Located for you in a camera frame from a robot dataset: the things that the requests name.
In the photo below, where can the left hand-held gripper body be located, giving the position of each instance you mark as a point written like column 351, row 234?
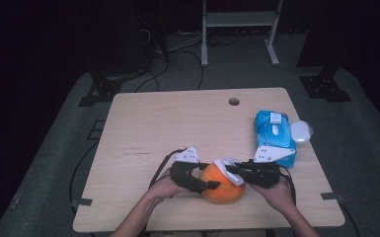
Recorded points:
column 186, row 155

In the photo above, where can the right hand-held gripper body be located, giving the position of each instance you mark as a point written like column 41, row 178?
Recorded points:
column 263, row 173

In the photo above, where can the white wet wipe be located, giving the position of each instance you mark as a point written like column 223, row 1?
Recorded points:
column 237, row 180

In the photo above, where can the orange plush toy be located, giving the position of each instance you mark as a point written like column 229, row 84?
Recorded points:
column 222, row 194

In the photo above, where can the blue wet wipes pack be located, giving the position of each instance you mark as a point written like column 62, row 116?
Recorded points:
column 273, row 138

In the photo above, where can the person's right hand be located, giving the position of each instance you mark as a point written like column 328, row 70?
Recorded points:
column 278, row 197

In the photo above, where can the person's left hand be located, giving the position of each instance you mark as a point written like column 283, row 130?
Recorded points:
column 164, row 189

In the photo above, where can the white oval object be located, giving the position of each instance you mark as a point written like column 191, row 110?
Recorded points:
column 301, row 131

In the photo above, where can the dark floor strip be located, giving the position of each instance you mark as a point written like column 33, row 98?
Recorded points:
column 330, row 196
column 82, row 201

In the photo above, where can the dark floor hatch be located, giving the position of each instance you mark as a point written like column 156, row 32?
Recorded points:
column 96, row 130

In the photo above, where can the black stand base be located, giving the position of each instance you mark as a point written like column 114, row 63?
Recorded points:
column 103, row 90
column 325, row 89

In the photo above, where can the white metal desk frame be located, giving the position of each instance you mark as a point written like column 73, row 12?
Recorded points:
column 240, row 18

